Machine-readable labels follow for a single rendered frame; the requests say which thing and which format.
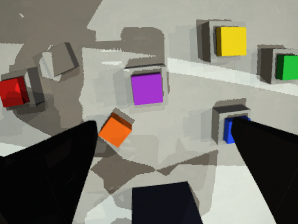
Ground green button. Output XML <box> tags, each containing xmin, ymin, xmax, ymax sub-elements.
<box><xmin>259</xmin><ymin>48</ymin><xmax>298</xmax><ymax>85</ymax></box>

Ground blue button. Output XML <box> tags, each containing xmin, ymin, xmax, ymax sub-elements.
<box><xmin>212</xmin><ymin>104</ymin><xmax>251</xmax><ymax>145</ymax></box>

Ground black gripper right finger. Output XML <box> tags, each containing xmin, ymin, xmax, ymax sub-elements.
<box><xmin>230</xmin><ymin>117</ymin><xmax>298</xmax><ymax>224</ymax></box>

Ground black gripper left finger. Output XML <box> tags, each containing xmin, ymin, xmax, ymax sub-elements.
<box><xmin>0</xmin><ymin>120</ymin><xmax>98</xmax><ymax>224</ymax></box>

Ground orange block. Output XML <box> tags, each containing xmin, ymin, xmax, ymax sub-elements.
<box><xmin>98</xmin><ymin>112</ymin><xmax>132</xmax><ymax>147</ymax></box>

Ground red button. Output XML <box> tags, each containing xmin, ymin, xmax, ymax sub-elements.
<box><xmin>0</xmin><ymin>67</ymin><xmax>45</xmax><ymax>111</ymax></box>

